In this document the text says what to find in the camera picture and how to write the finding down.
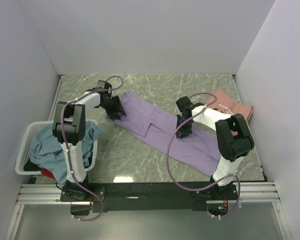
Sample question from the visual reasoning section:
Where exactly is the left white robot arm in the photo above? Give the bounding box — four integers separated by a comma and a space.
52, 91, 127, 186

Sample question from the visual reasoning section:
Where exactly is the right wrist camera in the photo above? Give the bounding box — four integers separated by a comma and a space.
176, 96, 194, 117

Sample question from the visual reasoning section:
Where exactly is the red garment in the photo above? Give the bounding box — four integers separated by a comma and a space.
40, 168, 55, 180

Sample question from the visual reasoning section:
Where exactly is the purple t shirt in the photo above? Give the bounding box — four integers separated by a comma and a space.
112, 90, 221, 176

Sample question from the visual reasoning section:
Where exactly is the folded pink t shirt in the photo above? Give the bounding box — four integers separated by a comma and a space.
206, 89, 254, 122

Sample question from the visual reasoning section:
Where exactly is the aluminium rail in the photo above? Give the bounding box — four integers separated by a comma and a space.
16, 182, 281, 205

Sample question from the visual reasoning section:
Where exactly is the light blue t shirt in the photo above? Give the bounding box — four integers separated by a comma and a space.
28, 120, 103, 184

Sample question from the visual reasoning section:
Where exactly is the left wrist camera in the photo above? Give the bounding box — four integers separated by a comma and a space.
96, 80, 112, 92

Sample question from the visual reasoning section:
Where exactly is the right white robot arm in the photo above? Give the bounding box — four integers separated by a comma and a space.
176, 103, 255, 187

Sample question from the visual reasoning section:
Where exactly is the white laundry basket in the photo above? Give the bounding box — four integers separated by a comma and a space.
15, 120, 99, 175

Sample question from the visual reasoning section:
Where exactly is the black garment in basket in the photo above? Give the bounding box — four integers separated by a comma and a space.
23, 160, 41, 172

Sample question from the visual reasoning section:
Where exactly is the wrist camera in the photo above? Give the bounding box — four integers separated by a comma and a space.
96, 80, 112, 92
176, 96, 194, 117

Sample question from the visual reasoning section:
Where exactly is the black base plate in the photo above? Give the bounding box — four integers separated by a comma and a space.
60, 181, 238, 216

